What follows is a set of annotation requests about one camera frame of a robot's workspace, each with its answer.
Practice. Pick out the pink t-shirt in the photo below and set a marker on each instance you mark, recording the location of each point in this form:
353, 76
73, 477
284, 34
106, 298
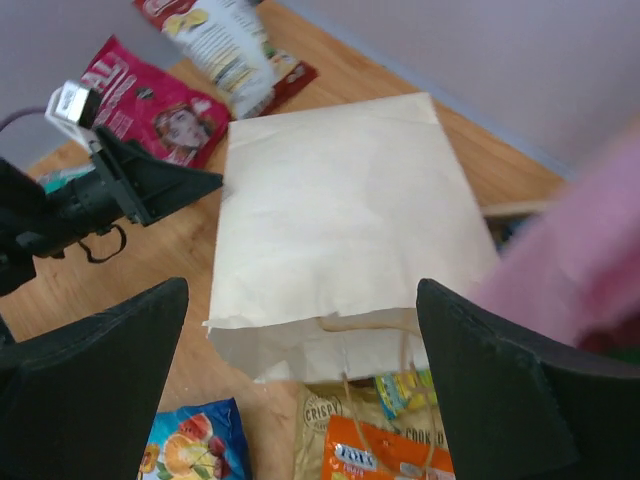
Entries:
572, 273

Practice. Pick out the green snack packet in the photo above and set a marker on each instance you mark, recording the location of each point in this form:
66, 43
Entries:
400, 393

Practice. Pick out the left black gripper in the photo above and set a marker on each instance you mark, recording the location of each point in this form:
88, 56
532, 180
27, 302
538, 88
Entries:
129, 182

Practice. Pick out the tan salt vinegar chips bag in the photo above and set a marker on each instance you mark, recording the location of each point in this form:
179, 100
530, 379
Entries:
316, 403

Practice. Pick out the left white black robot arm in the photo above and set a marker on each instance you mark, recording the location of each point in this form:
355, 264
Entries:
35, 224

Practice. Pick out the magenta crisps bag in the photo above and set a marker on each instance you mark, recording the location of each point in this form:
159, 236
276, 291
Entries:
141, 102

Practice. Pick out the brown paper bag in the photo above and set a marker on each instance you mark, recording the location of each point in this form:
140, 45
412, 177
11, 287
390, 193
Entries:
329, 219

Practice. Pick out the teal white snack packet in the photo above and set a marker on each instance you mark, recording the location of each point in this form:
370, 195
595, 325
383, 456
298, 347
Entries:
56, 179

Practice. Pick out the orange Fox's candy packet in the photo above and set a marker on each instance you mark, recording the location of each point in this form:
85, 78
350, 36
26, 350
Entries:
362, 451

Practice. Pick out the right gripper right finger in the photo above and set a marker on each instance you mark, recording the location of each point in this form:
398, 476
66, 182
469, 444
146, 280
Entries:
518, 405

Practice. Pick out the blue candy packet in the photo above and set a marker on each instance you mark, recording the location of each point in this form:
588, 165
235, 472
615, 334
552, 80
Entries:
205, 442

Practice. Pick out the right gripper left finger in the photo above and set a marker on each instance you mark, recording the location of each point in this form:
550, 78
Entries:
78, 402

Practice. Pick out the red white chips bag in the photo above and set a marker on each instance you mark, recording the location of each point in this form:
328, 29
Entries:
228, 43

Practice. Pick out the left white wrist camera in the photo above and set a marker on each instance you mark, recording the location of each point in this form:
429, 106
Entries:
73, 109

